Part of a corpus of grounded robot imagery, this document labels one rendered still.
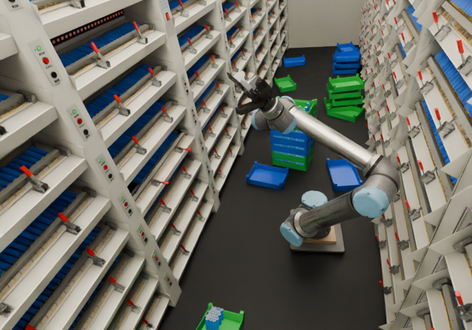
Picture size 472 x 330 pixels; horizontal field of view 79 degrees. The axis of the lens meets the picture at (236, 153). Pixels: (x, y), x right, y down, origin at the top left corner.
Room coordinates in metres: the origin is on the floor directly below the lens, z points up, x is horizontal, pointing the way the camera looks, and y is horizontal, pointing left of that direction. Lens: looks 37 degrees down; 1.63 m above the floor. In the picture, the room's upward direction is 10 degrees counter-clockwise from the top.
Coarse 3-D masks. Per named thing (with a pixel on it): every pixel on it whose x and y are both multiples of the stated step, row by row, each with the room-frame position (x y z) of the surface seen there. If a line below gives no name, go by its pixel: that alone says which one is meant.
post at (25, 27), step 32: (0, 0) 0.83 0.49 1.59; (32, 32) 0.86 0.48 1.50; (0, 64) 0.85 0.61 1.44; (32, 64) 0.82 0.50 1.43; (64, 96) 0.85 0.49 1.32; (64, 128) 0.82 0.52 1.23; (128, 192) 0.89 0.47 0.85; (128, 224) 0.82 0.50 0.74; (160, 256) 0.88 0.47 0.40; (160, 288) 0.82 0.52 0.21
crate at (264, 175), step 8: (256, 168) 1.86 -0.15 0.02; (264, 168) 1.84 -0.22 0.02; (272, 168) 1.80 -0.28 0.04; (280, 168) 1.76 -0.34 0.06; (288, 168) 1.72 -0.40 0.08; (248, 176) 1.70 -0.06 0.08; (256, 176) 1.77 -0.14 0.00; (264, 176) 1.75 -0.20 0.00; (272, 176) 1.73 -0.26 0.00; (280, 176) 1.72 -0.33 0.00; (288, 176) 1.70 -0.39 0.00; (256, 184) 1.67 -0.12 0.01; (264, 184) 1.63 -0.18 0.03; (272, 184) 1.60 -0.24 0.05; (280, 184) 1.56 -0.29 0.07
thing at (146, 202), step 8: (176, 128) 1.49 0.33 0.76; (184, 128) 1.47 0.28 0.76; (192, 136) 1.45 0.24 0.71; (184, 144) 1.38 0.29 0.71; (176, 152) 1.30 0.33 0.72; (184, 152) 1.32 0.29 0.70; (168, 160) 1.24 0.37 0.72; (176, 160) 1.24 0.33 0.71; (168, 168) 1.18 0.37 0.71; (176, 168) 1.23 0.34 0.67; (160, 176) 1.12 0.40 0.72; (168, 176) 1.14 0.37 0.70; (160, 184) 1.07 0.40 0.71; (144, 192) 1.02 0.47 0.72; (152, 192) 1.02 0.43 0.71; (144, 200) 0.97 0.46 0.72; (152, 200) 0.99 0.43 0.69; (144, 208) 0.93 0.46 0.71
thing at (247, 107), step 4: (244, 104) 1.04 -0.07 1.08; (248, 104) 1.03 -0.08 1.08; (252, 104) 1.02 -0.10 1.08; (256, 104) 1.02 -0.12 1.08; (260, 104) 1.02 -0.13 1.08; (236, 108) 1.02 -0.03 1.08; (240, 108) 1.00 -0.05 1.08; (244, 108) 1.00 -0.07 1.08; (248, 108) 1.00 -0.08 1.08; (252, 108) 1.01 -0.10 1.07; (256, 108) 1.01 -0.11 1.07; (236, 112) 1.02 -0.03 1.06; (240, 112) 0.99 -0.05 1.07; (244, 112) 0.99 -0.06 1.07
